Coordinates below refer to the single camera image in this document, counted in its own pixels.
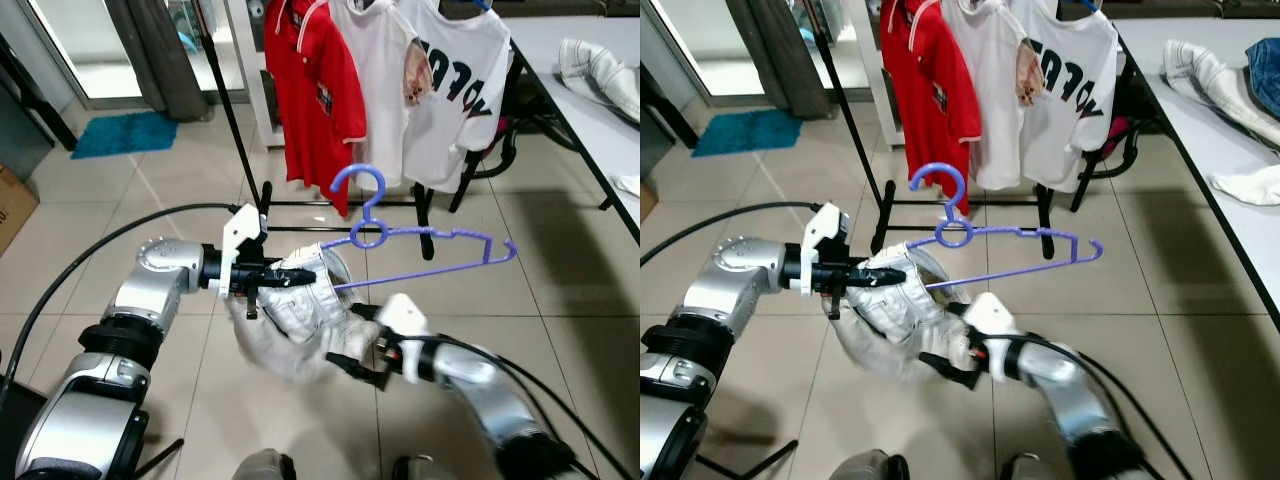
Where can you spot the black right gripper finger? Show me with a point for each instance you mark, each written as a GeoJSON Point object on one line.
{"type": "Point", "coordinates": [368, 312]}
{"type": "Point", "coordinates": [950, 370]}
{"type": "Point", "coordinates": [958, 312]}
{"type": "Point", "coordinates": [358, 370]}

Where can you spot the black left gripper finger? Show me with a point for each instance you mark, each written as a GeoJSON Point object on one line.
{"type": "Point", "coordinates": [290, 285]}
{"type": "Point", "coordinates": [874, 285]}
{"type": "Point", "coordinates": [876, 273]}
{"type": "Point", "coordinates": [292, 273]}

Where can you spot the white denim garment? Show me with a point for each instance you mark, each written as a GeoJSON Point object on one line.
{"type": "Point", "coordinates": [300, 320]}
{"type": "Point", "coordinates": [890, 320]}
{"type": "Point", "coordinates": [600, 75]}
{"type": "Point", "coordinates": [1210, 85]}

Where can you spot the purple plastic hanger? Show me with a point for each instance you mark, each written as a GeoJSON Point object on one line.
{"type": "Point", "coordinates": [460, 235]}
{"type": "Point", "coordinates": [1040, 235]}

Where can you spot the blue denim garment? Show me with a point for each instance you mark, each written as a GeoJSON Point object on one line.
{"type": "Point", "coordinates": [1265, 80]}

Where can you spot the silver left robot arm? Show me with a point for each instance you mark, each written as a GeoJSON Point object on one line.
{"type": "Point", "coordinates": [740, 285]}
{"type": "Point", "coordinates": [150, 280]}

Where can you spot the blue plastic hanger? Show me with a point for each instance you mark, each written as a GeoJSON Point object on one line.
{"type": "Point", "coordinates": [1088, 5]}
{"type": "Point", "coordinates": [483, 5]}

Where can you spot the black garment rack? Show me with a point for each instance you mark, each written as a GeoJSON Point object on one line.
{"type": "Point", "coordinates": [1046, 230]}
{"type": "Point", "coordinates": [427, 230]}

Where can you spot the red polo shirt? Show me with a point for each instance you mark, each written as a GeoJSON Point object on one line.
{"type": "Point", "coordinates": [320, 110]}
{"type": "Point", "coordinates": [925, 60]}

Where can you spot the teal rug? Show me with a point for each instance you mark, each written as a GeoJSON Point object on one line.
{"type": "Point", "coordinates": [745, 132]}
{"type": "Point", "coordinates": [125, 135]}

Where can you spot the white T-shirt black letters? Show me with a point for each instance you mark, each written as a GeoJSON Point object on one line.
{"type": "Point", "coordinates": [450, 140]}
{"type": "Point", "coordinates": [1060, 150]}

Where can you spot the plain white T-shirt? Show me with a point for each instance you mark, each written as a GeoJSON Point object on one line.
{"type": "Point", "coordinates": [380, 90]}
{"type": "Point", "coordinates": [990, 100]}

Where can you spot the white shelf unit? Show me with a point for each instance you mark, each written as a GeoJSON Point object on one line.
{"type": "Point", "coordinates": [862, 70]}
{"type": "Point", "coordinates": [240, 60]}

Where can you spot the cardboard box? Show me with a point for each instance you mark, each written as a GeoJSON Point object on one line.
{"type": "Point", "coordinates": [645, 203]}
{"type": "Point", "coordinates": [12, 210]}

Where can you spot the grey curtain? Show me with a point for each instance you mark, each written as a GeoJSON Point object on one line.
{"type": "Point", "coordinates": [780, 60]}
{"type": "Point", "coordinates": [160, 60]}

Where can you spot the magenta cloth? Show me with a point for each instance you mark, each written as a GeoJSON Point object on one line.
{"type": "Point", "coordinates": [1118, 130]}
{"type": "Point", "coordinates": [500, 126]}

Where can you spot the white cloth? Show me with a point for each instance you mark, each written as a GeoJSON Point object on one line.
{"type": "Point", "coordinates": [628, 186]}
{"type": "Point", "coordinates": [1250, 187]}

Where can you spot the black chair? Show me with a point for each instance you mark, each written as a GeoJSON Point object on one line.
{"type": "Point", "coordinates": [515, 100]}
{"type": "Point", "coordinates": [1135, 100]}

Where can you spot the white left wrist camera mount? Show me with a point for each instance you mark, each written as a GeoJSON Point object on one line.
{"type": "Point", "coordinates": [822, 235]}
{"type": "Point", "coordinates": [240, 235]}

